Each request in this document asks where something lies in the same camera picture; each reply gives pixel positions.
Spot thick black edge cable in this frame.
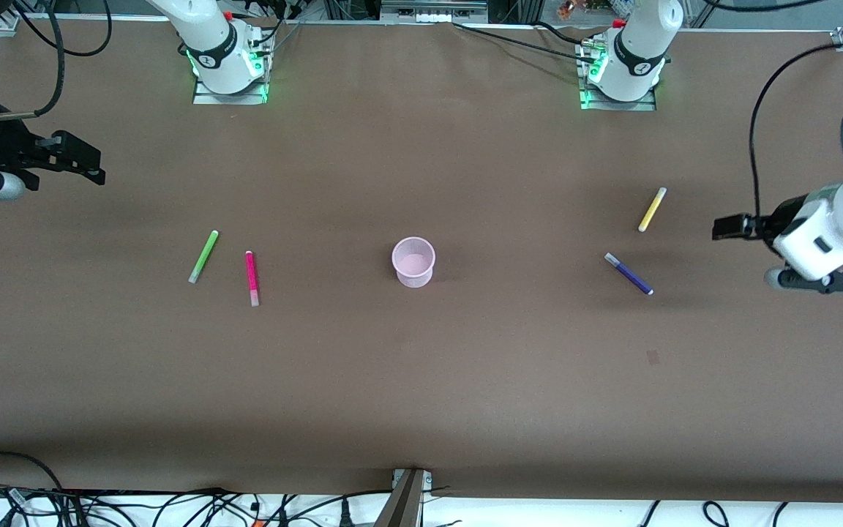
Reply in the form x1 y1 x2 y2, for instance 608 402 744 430
0 483 226 503

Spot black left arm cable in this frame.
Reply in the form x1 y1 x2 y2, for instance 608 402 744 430
749 40 843 220

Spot thin black cable loop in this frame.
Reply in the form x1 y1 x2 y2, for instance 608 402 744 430
15 0 113 58

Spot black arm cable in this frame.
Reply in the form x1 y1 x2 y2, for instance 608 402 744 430
749 40 843 220
0 0 65 123

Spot white power strip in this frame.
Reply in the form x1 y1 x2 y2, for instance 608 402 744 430
380 0 488 23

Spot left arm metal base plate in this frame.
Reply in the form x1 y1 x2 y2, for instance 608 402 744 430
580 86 658 112

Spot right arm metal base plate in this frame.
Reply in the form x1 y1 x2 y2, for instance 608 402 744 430
193 79 270 105

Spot short black table cable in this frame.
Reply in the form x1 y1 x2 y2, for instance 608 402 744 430
531 20 598 48

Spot pink plastic cup holder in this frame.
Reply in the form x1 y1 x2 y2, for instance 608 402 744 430
391 236 437 289

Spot long black table cable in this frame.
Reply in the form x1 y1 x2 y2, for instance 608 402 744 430
452 22 602 65

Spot aluminium profile bracket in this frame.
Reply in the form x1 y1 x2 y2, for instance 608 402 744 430
372 467 435 527

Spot yellow marker pen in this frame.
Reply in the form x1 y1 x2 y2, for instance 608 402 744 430
637 187 667 233

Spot purple marker pen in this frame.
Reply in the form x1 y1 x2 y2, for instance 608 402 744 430
604 252 655 296

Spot black arched floor cable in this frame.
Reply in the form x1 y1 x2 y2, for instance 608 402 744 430
0 450 65 493

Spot pink marker pen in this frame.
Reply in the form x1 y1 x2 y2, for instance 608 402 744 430
245 250 261 307

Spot green marker pen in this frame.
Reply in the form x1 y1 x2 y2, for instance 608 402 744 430
188 230 220 284

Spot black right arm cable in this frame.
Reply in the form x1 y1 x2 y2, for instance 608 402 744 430
0 0 65 123

